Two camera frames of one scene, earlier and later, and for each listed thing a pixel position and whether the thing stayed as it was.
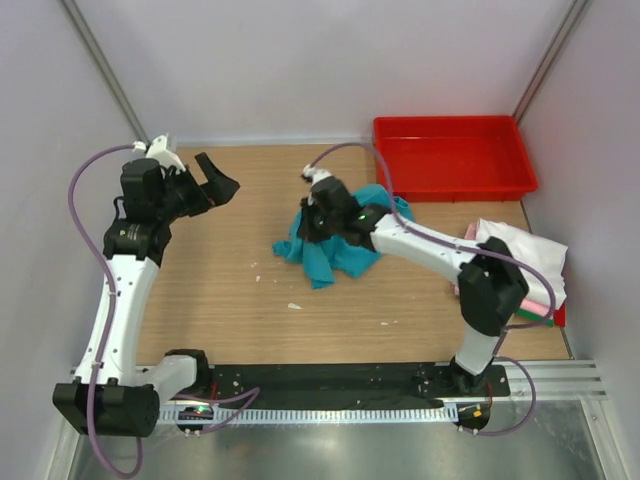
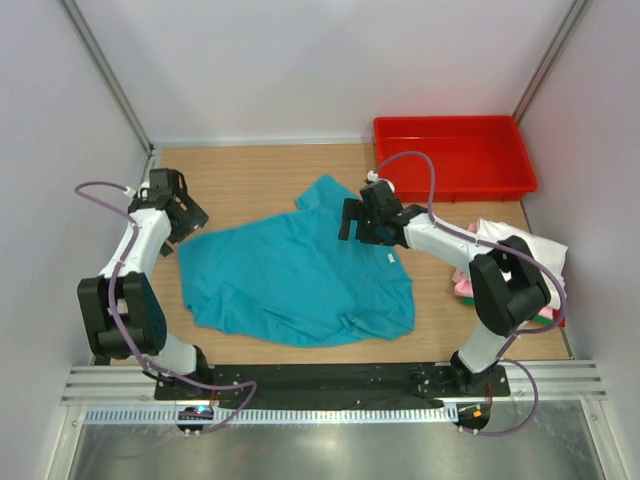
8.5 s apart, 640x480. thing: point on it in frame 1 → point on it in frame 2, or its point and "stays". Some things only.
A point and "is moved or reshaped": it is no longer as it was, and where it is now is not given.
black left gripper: (218, 187) → (193, 218)
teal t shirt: (329, 261) is moved or reshaped
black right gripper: (308, 206) → (354, 209)
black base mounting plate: (352, 384) stays
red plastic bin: (456, 159) stays
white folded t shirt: (548, 256) stays
